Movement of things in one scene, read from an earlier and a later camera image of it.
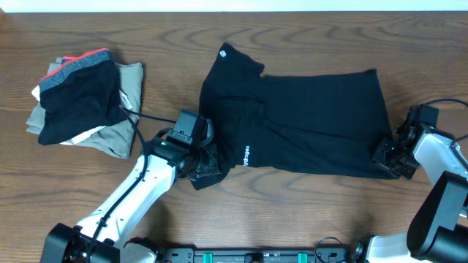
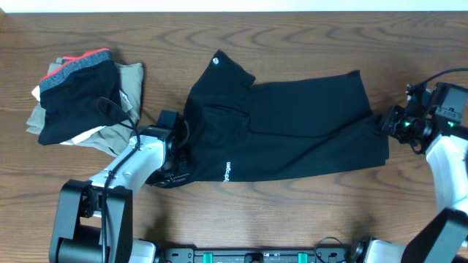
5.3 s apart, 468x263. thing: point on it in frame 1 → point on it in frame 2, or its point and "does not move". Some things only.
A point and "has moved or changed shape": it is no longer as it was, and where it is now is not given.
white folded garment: [125, 101] does not move
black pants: [322, 124] has moved or changed shape
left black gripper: [216, 161] → [184, 170]
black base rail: [321, 255] does not move
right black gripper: [379, 156] → [388, 125]
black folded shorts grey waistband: [82, 94] does not move
